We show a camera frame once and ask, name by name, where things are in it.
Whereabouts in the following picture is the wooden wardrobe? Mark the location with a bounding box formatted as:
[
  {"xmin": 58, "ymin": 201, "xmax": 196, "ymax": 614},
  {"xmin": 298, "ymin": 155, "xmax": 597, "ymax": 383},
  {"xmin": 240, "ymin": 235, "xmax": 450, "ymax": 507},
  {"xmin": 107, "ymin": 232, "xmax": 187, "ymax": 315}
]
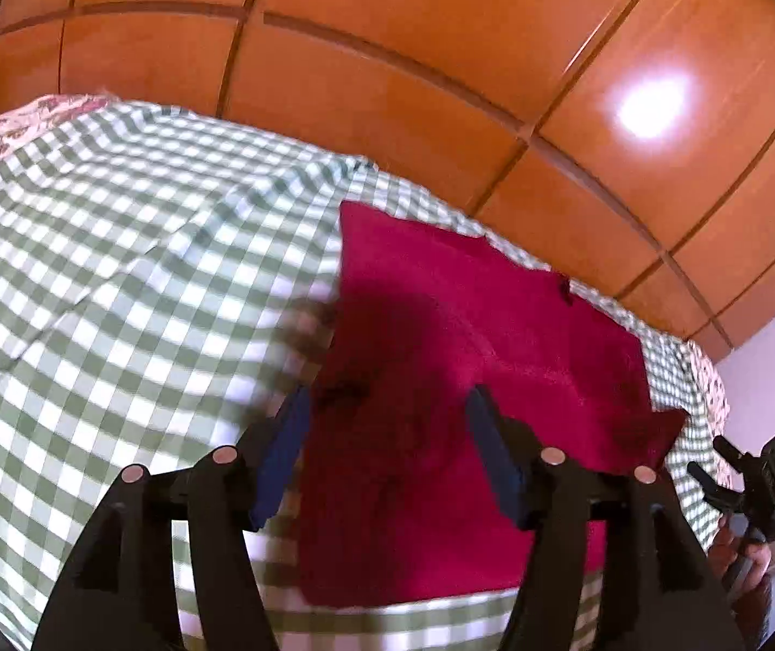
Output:
[{"xmin": 0, "ymin": 0, "xmax": 775, "ymax": 363}]

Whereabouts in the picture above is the green white checkered blanket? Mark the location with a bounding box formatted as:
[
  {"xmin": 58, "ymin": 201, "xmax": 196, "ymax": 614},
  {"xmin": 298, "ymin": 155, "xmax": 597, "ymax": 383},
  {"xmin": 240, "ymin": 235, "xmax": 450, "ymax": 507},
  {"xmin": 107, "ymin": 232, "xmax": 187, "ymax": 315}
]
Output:
[{"xmin": 0, "ymin": 100, "xmax": 720, "ymax": 651}]

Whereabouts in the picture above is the person's right hand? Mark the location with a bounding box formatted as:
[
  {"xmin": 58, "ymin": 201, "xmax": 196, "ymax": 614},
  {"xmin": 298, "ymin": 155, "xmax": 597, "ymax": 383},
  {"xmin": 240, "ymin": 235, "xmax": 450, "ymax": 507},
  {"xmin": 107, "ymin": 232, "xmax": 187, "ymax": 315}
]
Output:
[{"xmin": 706, "ymin": 514, "xmax": 775, "ymax": 603}]

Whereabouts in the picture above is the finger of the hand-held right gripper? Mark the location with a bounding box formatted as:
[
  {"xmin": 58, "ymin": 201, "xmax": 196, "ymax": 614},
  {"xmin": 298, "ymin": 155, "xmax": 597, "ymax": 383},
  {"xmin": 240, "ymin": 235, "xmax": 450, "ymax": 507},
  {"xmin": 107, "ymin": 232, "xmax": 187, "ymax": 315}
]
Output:
[
  {"xmin": 712, "ymin": 436, "xmax": 754, "ymax": 472},
  {"xmin": 687, "ymin": 462, "xmax": 741, "ymax": 506}
]

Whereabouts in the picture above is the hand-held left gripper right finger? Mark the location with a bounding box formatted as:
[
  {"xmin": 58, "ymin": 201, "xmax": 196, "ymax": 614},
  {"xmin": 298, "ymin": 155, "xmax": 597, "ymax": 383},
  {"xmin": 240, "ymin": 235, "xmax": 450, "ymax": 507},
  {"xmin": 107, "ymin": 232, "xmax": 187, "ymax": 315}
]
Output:
[{"xmin": 464, "ymin": 385, "xmax": 749, "ymax": 651}]

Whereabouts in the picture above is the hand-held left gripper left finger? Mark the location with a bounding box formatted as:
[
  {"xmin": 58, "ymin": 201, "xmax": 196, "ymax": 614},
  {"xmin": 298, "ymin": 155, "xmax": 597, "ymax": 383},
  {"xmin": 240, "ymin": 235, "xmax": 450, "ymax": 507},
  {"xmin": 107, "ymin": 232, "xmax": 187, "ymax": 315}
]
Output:
[{"xmin": 31, "ymin": 385, "xmax": 313, "ymax": 651}]

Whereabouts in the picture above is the red garment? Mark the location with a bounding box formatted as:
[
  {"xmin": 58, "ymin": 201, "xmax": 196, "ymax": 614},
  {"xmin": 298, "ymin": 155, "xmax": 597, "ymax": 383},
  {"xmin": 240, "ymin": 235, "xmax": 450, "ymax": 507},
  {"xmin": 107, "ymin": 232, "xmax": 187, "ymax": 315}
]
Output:
[{"xmin": 296, "ymin": 202, "xmax": 690, "ymax": 608}]

